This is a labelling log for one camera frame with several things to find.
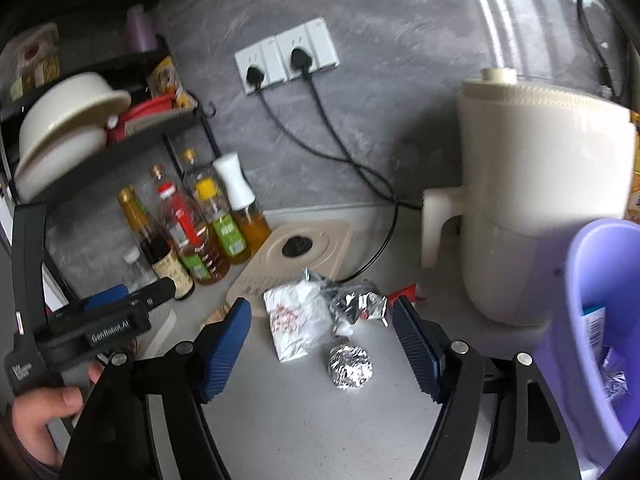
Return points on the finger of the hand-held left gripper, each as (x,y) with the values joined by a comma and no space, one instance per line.
(107,296)
(157,290)

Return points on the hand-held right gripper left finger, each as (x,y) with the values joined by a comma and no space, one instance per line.
(225,350)

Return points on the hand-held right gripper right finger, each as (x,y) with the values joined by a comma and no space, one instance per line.
(417,350)

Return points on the brown paper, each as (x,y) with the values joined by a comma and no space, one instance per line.
(216,316)

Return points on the red candy wrapper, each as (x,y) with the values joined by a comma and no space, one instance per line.
(407,291)

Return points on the foil ball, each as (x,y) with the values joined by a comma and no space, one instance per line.
(350,367)

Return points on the foil sheet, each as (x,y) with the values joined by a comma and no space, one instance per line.
(360,305)

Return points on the white printed paper bag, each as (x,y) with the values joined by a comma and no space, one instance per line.
(295,320)

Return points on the blue medicine box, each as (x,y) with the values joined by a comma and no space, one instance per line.
(595,335)

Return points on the silver wrapper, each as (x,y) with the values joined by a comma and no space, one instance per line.
(615,380)

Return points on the purple plastic bucket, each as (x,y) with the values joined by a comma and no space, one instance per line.
(610,260)

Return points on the person's left hand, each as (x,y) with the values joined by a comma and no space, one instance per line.
(40,420)

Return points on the small clear white cap bottle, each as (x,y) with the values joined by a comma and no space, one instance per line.
(137,272)

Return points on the dark soy sauce bottle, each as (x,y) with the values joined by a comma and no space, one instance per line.
(160,260)

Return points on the red cap oil bottle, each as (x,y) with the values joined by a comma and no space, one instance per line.
(190,230)

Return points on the yellow cap green label bottle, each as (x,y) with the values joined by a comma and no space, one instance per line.
(227,232)

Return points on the cream plate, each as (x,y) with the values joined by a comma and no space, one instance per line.
(55,170)

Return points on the gold cap clear bottle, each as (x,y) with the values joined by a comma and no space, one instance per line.
(190,160)
(159,175)

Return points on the white top oil sprayer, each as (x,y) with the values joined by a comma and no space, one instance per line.
(235,180)

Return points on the cream induction cooker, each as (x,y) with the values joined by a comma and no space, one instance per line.
(320,245)

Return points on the black dish rack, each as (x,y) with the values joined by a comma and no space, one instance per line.
(160,132)

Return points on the large cream bowl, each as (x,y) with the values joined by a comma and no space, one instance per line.
(70,105)

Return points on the red plastic container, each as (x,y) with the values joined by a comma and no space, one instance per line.
(145,110)

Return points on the printed food carton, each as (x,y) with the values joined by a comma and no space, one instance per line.
(35,60)

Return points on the yellow snack packet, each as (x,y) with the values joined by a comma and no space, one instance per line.
(167,80)

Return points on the cream air fryer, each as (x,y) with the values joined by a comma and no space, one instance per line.
(540,170)

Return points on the purple tumbler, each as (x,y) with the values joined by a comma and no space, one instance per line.
(140,30)

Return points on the white wall outlet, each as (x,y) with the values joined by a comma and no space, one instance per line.
(322,42)
(270,57)

